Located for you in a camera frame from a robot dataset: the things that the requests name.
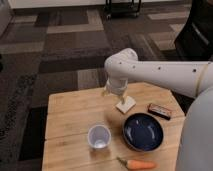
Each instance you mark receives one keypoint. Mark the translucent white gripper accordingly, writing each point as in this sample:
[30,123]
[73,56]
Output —
[117,87]

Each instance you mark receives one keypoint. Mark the white sponge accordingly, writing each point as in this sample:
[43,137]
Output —
[124,107]

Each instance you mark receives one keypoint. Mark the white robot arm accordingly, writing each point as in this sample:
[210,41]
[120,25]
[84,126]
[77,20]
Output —
[190,78]

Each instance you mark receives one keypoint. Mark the white ceramic cup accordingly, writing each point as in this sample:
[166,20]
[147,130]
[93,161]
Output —
[99,137]

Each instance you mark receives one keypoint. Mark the dark blue bowl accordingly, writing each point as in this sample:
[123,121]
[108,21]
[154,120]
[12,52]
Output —
[142,132]

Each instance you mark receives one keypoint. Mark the red brown rectangular box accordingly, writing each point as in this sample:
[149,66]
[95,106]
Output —
[159,111]

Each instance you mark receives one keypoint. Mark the orange carrot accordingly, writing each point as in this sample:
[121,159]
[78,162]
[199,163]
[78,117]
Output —
[137,164]

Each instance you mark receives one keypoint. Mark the black office chair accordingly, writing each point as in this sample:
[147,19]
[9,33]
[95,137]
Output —
[195,40]

